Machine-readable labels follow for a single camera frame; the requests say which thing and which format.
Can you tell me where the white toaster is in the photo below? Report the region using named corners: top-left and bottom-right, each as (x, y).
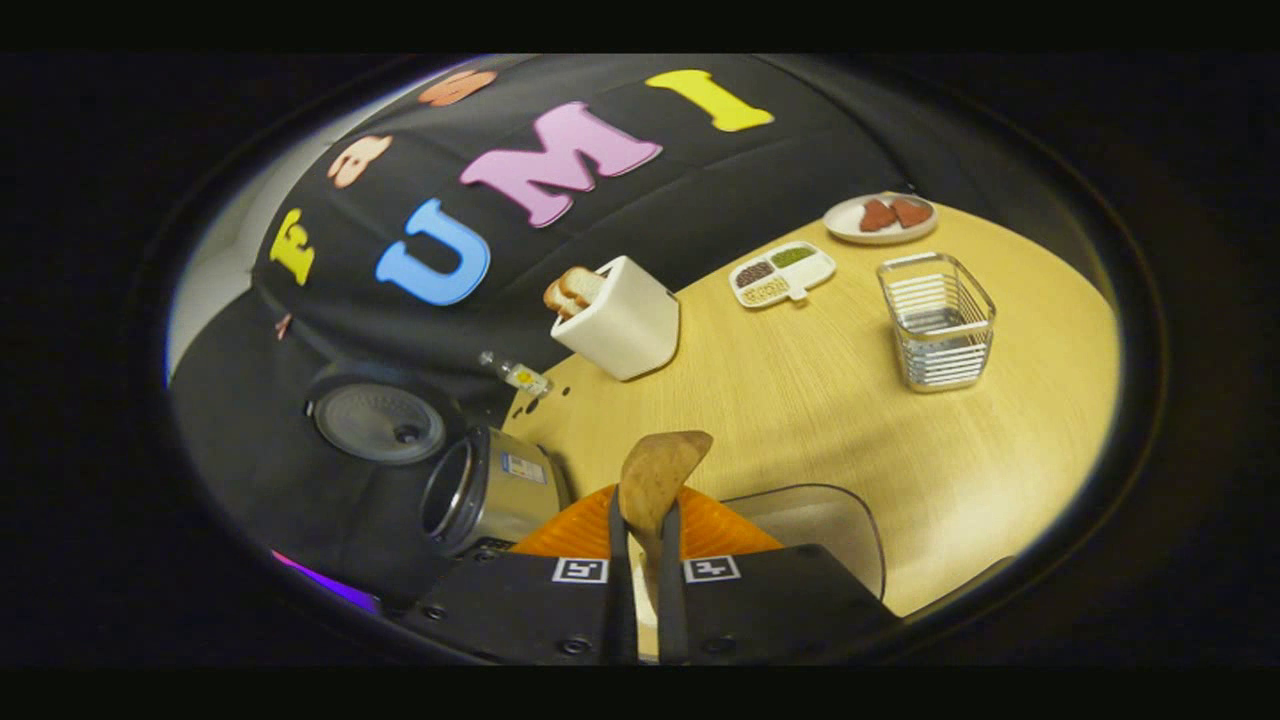
top-left (550, 255), bottom-right (682, 383)

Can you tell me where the dark blue rice cooker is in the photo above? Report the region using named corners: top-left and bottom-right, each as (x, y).
top-left (300, 360), bottom-right (573, 561)

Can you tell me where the white round plate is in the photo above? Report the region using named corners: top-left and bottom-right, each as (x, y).
top-left (823, 192), bottom-right (940, 246)

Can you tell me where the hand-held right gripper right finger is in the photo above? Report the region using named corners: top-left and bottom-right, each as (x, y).
top-left (655, 487), bottom-right (902, 666)

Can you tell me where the wooden spoon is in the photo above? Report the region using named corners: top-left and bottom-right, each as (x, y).
top-left (617, 430), bottom-right (715, 613)

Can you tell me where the small clear bottle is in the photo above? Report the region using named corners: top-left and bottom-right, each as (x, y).
top-left (478, 350), bottom-right (554, 400)

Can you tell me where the clear container of white rice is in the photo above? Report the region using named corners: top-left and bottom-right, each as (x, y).
top-left (720, 484), bottom-right (888, 602)

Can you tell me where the white divided bean dish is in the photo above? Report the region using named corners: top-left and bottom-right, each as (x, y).
top-left (729, 240), bottom-right (838, 310)

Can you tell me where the metal wire chopstick holder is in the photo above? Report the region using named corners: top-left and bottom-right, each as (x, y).
top-left (877, 252), bottom-right (998, 395)

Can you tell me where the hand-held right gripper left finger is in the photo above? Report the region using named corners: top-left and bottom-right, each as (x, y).
top-left (395, 485), bottom-right (638, 666)

